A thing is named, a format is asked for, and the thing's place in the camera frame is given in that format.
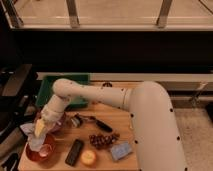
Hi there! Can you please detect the purple bowl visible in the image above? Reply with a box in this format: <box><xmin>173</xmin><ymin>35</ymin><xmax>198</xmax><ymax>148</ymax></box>
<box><xmin>34</xmin><ymin>112</ymin><xmax>66</xmax><ymax>133</ymax></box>

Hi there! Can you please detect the dark chair at left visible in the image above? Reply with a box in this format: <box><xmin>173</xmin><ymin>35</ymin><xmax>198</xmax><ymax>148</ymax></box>
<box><xmin>0</xmin><ymin>64</ymin><xmax>37</xmax><ymax>159</ymax></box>

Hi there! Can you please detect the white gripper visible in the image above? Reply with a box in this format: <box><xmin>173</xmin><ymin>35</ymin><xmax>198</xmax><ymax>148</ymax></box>
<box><xmin>34</xmin><ymin>108</ymin><xmax>64</xmax><ymax>137</ymax></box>

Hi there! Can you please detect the blue sponge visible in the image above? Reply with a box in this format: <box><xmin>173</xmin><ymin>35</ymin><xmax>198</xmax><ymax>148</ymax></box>
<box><xmin>110</xmin><ymin>141</ymin><xmax>133</xmax><ymax>161</ymax></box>

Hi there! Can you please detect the green plastic tray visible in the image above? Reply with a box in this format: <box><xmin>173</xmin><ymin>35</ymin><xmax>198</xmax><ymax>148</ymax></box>
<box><xmin>36</xmin><ymin>73</ymin><xmax>90</xmax><ymax>108</ymax></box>

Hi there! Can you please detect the yellow apple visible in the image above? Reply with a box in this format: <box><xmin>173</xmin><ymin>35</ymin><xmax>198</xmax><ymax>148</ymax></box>
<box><xmin>80</xmin><ymin>150</ymin><xmax>97</xmax><ymax>166</ymax></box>

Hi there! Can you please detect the black remote control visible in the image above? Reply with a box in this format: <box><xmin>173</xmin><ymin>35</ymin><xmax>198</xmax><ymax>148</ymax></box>
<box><xmin>65</xmin><ymin>139</ymin><xmax>84</xmax><ymax>166</ymax></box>

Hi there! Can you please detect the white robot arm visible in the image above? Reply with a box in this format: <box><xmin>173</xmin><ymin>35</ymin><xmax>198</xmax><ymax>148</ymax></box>
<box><xmin>35</xmin><ymin>79</ymin><xmax>188</xmax><ymax>171</ymax></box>

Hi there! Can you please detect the light blue towel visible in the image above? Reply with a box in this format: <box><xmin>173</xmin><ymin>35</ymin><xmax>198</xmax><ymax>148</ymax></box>
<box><xmin>20</xmin><ymin>123</ymin><xmax>47</xmax><ymax>152</ymax></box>

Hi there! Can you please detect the black handled kitchen tool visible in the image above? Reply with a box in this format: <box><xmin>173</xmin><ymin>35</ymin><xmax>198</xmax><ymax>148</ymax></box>
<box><xmin>71</xmin><ymin>113</ymin><xmax>113</xmax><ymax>133</ymax></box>

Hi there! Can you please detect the small metal cup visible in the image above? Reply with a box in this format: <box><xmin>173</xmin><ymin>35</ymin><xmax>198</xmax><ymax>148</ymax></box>
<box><xmin>103</xmin><ymin>82</ymin><xmax>113</xmax><ymax>87</ymax></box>

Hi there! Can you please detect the bunch of dark grapes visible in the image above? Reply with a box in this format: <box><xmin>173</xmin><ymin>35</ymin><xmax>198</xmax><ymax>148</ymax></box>
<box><xmin>89</xmin><ymin>133</ymin><xmax>120</xmax><ymax>149</ymax></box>

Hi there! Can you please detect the red bowl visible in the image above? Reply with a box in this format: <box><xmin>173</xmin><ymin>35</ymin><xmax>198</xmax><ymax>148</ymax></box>
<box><xmin>25</xmin><ymin>134</ymin><xmax>55</xmax><ymax>163</ymax></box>

